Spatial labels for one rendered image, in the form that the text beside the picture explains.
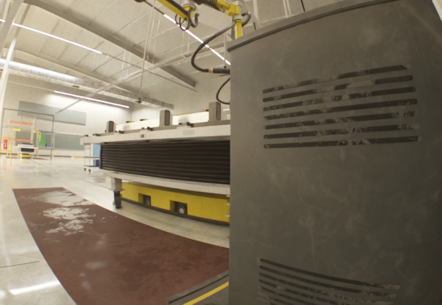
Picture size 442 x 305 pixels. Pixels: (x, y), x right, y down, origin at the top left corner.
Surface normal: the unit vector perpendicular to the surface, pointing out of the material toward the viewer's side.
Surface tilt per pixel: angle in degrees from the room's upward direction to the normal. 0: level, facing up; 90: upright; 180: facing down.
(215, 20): 90
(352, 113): 90
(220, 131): 90
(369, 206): 90
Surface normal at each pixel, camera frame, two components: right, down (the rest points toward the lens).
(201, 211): -0.49, -0.07
